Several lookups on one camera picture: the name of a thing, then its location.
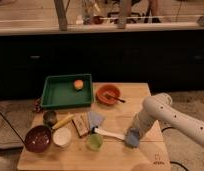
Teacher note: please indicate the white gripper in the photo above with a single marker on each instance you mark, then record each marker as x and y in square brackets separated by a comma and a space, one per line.
[142, 123]

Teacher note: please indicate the blue sponge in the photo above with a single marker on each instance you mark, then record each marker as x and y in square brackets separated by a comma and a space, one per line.
[132, 139]

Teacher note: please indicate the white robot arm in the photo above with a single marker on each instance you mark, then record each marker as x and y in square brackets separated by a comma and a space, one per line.
[159, 107]

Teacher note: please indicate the dark spoon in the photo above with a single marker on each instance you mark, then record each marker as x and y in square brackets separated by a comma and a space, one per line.
[116, 98]

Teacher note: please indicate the orange bowl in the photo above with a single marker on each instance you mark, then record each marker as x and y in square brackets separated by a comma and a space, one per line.
[107, 89]

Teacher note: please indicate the brown wooden block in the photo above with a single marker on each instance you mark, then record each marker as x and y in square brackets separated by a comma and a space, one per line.
[80, 125]

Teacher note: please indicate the orange round fruit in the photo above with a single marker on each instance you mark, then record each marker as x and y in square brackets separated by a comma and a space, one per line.
[78, 84]

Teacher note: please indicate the white bowl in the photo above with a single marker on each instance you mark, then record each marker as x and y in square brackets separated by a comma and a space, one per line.
[62, 137]

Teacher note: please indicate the green plastic tray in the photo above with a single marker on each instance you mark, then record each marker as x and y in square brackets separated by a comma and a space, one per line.
[59, 92]

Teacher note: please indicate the small red object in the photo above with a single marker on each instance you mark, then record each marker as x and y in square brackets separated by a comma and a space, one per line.
[37, 108]

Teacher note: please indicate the dark red bowl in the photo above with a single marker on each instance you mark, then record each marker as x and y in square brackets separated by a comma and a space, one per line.
[38, 139]

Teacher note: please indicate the white handled brush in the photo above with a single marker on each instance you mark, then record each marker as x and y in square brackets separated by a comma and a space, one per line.
[106, 133]

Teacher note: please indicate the yellow handled tool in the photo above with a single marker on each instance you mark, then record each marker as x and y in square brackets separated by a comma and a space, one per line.
[63, 121]

